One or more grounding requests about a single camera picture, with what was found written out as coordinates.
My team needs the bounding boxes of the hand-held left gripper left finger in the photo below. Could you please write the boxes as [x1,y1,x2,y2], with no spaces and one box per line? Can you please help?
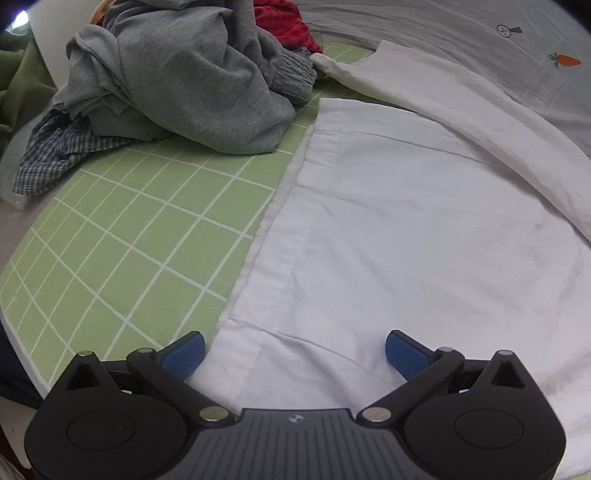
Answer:
[59,329,232,423]

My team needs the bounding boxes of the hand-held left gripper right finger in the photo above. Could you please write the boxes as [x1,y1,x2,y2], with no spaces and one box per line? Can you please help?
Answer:
[356,329,541,424]

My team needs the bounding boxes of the white shirt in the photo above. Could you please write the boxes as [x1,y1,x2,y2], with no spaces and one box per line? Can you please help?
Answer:
[216,39,591,480]

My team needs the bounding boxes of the green grid mat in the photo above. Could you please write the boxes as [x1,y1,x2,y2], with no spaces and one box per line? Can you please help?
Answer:
[0,39,384,402]

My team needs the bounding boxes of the person's dark clothing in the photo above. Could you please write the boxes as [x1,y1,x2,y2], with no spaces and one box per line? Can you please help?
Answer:
[0,320,44,409]

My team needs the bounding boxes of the blue checked shirt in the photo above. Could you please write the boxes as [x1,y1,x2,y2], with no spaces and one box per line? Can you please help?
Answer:
[13,104,139,197]

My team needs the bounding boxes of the grey-green garment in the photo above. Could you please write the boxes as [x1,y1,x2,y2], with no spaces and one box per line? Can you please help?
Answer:
[54,83,172,145]

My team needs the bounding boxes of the grey sweatshirt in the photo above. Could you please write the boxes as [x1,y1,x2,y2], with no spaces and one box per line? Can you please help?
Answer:
[67,0,320,155]

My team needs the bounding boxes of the olive green cloth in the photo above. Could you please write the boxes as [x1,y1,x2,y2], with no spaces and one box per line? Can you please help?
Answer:
[0,28,59,155]

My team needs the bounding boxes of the grey carrot print bedsheet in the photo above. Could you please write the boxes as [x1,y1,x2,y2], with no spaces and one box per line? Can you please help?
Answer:
[291,0,591,158]

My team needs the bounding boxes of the red checked garment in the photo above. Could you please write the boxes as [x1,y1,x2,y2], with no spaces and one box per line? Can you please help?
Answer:
[253,0,325,54]

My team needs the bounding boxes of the tan wooden rim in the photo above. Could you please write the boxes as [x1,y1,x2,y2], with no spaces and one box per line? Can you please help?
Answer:
[90,0,115,25]

